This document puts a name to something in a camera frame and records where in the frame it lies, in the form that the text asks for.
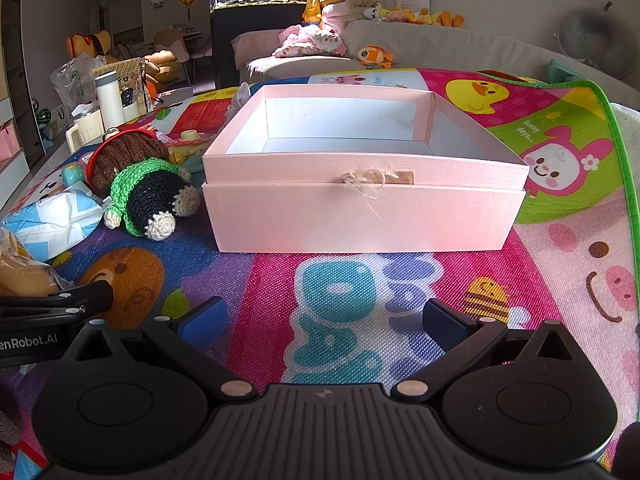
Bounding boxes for white thermos bottle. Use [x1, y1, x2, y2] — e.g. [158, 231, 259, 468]
[95, 71, 126, 131]

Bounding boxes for yellow plush bag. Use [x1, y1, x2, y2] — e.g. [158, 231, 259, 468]
[65, 30, 113, 61]

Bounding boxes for orange fish plush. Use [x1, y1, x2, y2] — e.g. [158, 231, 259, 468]
[356, 45, 395, 68]

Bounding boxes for toys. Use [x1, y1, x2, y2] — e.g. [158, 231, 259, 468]
[85, 129, 202, 242]

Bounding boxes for grey plush toy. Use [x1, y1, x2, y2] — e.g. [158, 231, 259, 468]
[227, 81, 251, 121]

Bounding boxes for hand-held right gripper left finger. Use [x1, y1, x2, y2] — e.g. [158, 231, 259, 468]
[62, 296, 256, 402]

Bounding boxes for cream pillow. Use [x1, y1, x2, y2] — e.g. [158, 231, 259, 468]
[321, 0, 381, 23]

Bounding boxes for teal cushion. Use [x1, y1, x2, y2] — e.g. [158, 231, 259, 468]
[547, 58, 586, 86]

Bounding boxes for blue and white wipes packet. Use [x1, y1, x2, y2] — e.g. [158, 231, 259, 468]
[2, 182, 108, 263]

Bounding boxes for yellow duck plush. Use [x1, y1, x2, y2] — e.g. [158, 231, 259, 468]
[430, 10, 466, 28]

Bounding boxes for white jug with handle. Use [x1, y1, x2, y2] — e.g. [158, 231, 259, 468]
[65, 105, 106, 152]

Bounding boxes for colourful cartoon play mat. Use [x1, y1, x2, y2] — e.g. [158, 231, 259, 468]
[0, 67, 640, 480]

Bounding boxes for clear biscuit stick packet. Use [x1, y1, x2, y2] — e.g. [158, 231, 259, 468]
[0, 227, 76, 298]

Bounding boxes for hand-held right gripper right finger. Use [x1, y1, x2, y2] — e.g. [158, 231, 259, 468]
[390, 298, 581, 402]

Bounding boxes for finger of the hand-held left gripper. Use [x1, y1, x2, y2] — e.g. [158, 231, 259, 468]
[0, 280, 115, 323]

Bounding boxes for pink cardboard box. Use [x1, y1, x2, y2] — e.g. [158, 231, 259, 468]
[201, 84, 530, 254]

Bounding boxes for yellow floor cushion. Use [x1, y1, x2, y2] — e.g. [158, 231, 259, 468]
[145, 50, 182, 86]

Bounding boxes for beige sofa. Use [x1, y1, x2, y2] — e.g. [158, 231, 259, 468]
[231, 20, 640, 111]

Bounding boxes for clear plastic bag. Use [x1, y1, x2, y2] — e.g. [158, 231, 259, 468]
[50, 55, 108, 111]

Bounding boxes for black television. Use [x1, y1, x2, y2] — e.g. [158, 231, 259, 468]
[0, 0, 26, 106]

